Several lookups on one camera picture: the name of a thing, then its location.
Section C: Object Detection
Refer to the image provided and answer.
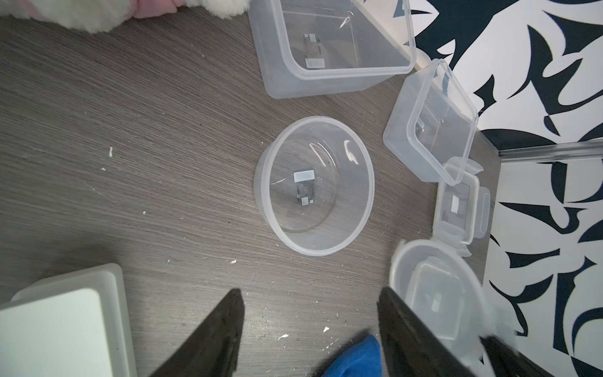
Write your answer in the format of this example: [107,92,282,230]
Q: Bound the white teddy bear pink shirt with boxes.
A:
[1,0,251,33]

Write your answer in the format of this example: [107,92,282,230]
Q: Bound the white rectangular box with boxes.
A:
[1,263,137,376]

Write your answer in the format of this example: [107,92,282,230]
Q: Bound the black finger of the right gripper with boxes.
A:
[481,336,552,377]

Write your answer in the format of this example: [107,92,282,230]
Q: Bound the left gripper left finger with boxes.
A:
[152,288,245,376]

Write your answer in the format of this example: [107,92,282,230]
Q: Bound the clear rectangular lunch box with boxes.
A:
[383,59,478,185]
[247,0,417,99]

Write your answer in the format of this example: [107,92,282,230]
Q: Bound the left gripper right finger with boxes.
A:
[377,287,472,376]

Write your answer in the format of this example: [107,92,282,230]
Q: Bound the blue cleaning cloth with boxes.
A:
[322,335,383,377]

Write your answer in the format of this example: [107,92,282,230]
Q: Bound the round clear container lid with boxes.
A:
[389,239,494,367]

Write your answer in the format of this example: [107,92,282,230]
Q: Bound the round clear container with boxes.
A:
[254,116,375,257]

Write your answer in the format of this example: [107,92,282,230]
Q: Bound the aluminium frame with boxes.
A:
[499,139,603,163]

